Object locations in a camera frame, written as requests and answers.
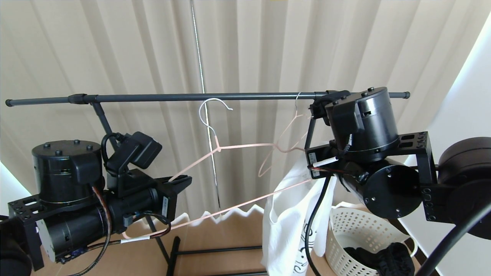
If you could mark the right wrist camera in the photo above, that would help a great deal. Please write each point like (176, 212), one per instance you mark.
(333, 96)

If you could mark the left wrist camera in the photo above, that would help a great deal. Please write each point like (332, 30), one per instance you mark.
(142, 149)

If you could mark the black clothes rack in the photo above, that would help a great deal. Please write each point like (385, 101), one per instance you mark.
(153, 98)

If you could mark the beige curtain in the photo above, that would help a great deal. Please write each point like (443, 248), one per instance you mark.
(115, 46)

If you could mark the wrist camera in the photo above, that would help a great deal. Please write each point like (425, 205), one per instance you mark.
(142, 149)
(333, 96)

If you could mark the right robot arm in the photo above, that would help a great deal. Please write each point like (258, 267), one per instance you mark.
(368, 122)

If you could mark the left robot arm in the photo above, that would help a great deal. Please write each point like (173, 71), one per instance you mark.
(65, 172)

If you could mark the white laundry basket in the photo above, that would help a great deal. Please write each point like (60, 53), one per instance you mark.
(356, 230)

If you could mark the white printed t-shirt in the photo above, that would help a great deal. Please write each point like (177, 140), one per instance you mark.
(284, 214)

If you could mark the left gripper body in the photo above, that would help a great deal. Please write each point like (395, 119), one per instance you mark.
(145, 207)

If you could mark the black shorts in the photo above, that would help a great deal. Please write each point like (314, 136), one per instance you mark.
(383, 260)

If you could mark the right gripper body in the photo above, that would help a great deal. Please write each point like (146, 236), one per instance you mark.
(322, 151)

